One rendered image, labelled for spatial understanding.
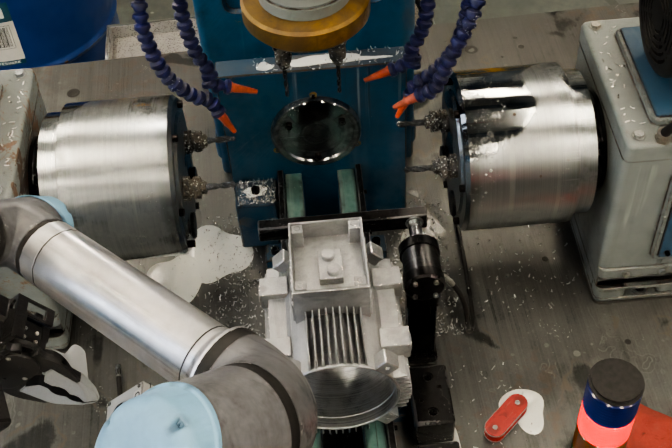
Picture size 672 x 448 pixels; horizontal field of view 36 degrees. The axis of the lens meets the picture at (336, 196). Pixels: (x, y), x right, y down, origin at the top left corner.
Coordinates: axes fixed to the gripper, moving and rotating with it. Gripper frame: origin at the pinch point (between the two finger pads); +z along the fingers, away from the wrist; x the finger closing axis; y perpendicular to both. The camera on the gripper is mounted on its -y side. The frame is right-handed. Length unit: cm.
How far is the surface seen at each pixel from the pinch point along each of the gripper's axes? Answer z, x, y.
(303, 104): 19, -20, 53
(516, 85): 33, -50, 45
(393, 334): 26.8, -27.3, 8.9
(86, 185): -3.7, 1.5, 34.9
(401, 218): 33, -27, 33
